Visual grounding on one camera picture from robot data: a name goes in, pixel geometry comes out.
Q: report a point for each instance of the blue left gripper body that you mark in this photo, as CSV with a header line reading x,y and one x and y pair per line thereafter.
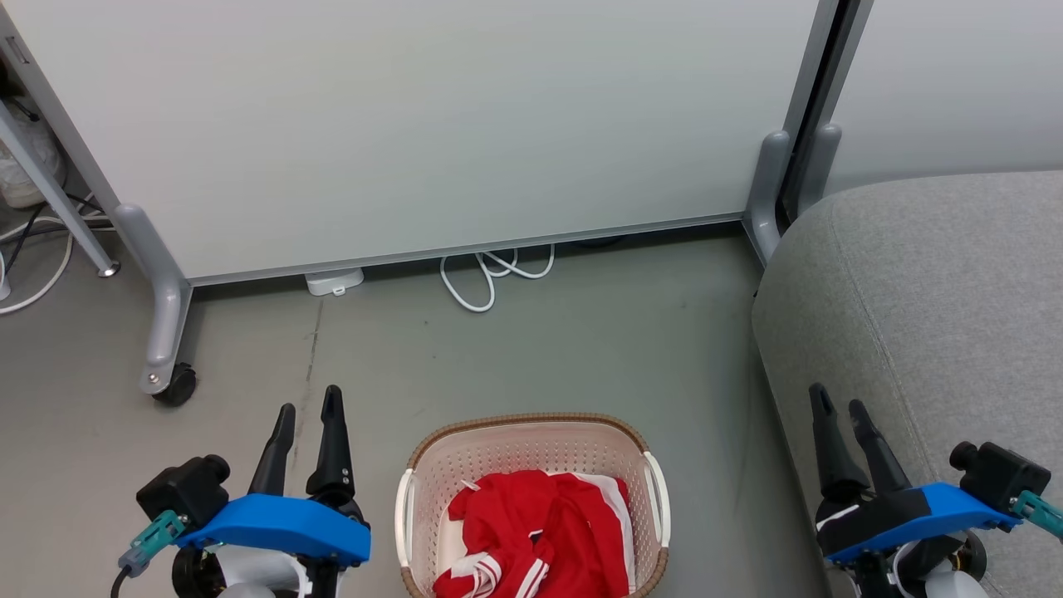
x,y
282,527

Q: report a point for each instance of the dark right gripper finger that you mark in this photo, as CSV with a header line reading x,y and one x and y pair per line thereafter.
x,y
879,465
833,465

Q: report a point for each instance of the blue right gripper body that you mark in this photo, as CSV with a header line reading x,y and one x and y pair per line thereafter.
x,y
930,515

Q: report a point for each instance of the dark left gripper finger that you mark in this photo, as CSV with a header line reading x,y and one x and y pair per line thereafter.
x,y
333,448
276,461

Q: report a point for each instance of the red and white garment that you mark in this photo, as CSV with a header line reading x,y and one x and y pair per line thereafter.
x,y
621,502

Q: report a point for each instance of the grey fabric sofa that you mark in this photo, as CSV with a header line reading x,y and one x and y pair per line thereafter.
x,y
938,291

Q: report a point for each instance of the black caster wheel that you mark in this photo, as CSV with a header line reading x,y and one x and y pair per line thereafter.
x,y
178,386

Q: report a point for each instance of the white power adapter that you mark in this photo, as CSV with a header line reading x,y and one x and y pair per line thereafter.
x,y
334,281

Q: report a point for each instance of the cream perforated laundry basket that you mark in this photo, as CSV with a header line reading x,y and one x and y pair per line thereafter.
x,y
515,448

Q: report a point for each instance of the grey partition foot with caster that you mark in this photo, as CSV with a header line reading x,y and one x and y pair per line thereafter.
x,y
162,291

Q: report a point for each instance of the large white partition panel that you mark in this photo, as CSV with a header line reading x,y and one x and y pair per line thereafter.
x,y
432,124

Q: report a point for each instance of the grey metal table leg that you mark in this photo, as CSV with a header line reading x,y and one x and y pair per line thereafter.
x,y
50,195

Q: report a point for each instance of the white plastic bag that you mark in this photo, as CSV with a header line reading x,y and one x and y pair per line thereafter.
x,y
18,178

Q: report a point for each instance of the narrow white partition panel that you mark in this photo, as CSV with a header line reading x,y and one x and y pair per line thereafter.
x,y
947,83

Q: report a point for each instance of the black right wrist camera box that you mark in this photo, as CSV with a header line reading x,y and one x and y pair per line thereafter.
x,y
1001,475

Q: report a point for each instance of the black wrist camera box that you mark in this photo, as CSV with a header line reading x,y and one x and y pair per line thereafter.
x,y
184,492
1001,475

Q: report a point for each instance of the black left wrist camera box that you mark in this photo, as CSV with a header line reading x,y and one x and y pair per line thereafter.
x,y
184,492

